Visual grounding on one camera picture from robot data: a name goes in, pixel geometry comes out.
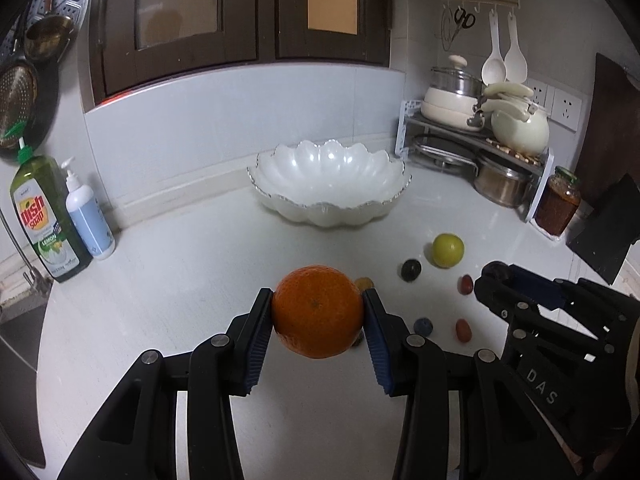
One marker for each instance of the large white wall socket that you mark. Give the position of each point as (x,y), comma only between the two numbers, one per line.
(566,110)

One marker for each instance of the mesh strainer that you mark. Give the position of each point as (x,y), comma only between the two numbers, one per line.
(17,95)

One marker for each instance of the grey corner shelf rack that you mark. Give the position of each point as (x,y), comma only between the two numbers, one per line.
(542,185)

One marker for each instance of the brass ladle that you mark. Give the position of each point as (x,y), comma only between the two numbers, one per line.
(47,35)

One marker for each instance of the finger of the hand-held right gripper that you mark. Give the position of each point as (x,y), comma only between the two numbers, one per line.
(510,305)
(540,290)

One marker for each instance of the white scalloped bowl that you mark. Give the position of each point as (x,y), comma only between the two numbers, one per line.
(325,175)

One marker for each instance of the glass jar of red sauce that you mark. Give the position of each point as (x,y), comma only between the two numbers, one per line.
(557,205)

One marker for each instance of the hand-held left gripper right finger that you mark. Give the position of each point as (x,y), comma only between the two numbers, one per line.
(375,340)

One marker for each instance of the black scissors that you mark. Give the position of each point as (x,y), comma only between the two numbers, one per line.
(464,19)

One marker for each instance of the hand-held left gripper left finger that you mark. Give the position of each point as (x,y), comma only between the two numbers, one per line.
(260,340)

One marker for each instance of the green dish soap bottle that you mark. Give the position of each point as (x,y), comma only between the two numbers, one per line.
(42,220)

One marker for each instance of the cream round pot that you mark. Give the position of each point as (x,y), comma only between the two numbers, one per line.
(520,130)

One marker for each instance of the white rice paddle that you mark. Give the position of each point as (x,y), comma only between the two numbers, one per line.
(516,62)

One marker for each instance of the stainless steel pot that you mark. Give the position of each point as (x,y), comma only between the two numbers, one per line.
(500,187)

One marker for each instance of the wooden bead trivet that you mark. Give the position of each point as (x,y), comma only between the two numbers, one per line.
(531,159)

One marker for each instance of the brown wooden cutting board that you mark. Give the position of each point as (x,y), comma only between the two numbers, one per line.
(610,125)

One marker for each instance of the metal faucet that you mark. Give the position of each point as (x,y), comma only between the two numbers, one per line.
(31,275)

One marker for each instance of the yellow-green round fruit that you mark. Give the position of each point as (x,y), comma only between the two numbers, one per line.
(447,249)

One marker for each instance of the white pump bottle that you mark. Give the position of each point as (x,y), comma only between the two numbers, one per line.
(90,225)

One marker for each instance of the orange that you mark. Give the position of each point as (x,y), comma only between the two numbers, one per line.
(317,310)

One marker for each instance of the dark brown window sash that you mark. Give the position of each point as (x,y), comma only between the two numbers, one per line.
(290,10)
(112,35)

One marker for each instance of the cream saucepan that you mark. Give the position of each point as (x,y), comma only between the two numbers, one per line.
(445,100)

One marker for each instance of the small white wall socket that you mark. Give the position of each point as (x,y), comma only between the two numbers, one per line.
(541,94)

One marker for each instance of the blueberry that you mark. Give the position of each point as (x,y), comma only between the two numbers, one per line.
(424,326)

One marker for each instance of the steel sink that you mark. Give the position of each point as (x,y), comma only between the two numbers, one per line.
(15,360)

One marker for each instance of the glass pan lid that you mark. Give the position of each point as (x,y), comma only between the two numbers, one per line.
(440,155)

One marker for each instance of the cream frying pan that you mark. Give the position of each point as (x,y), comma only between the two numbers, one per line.
(445,116)

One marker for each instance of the white ladle spoon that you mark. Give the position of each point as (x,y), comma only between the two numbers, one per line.
(492,67)

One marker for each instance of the black cutting board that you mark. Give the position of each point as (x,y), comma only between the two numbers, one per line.
(605,235)

